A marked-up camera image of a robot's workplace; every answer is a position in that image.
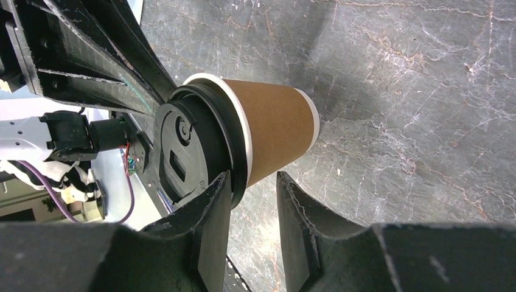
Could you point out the black plastic cup lid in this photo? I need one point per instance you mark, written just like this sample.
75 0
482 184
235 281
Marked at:
198 135

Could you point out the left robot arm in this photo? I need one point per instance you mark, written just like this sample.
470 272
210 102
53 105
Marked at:
71 137

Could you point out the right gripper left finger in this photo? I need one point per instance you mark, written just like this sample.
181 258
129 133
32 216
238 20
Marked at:
184 251

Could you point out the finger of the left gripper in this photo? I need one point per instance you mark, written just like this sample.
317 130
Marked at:
110 29
72 73

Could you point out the brown paper coffee cup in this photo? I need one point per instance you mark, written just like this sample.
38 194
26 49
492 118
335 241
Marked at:
280 123

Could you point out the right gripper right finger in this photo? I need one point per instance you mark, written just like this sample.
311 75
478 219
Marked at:
322 251

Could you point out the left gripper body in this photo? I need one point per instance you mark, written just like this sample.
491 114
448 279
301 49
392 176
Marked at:
22 23

